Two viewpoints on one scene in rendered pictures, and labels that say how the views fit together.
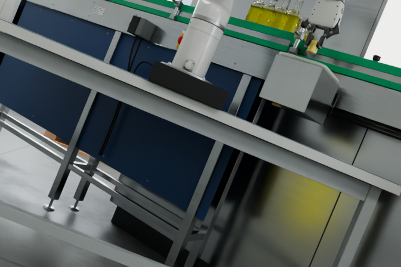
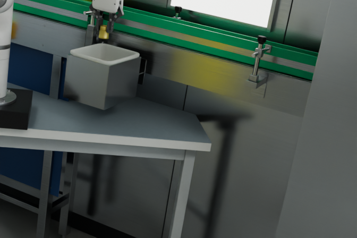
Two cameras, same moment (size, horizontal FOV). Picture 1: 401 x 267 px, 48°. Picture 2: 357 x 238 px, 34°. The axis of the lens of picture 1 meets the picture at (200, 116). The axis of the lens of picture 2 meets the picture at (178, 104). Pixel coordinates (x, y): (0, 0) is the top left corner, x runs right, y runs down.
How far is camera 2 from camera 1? 96 cm
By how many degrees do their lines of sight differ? 19
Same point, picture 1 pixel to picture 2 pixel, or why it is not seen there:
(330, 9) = not seen: outside the picture
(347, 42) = not seen: outside the picture
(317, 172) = (135, 149)
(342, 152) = (172, 99)
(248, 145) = (65, 145)
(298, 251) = (155, 193)
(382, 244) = (220, 176)
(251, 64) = (57, 44)
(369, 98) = (172, 62)
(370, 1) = not seen: outside the picture
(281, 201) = not seen: hidden behind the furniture
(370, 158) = (197, 101)
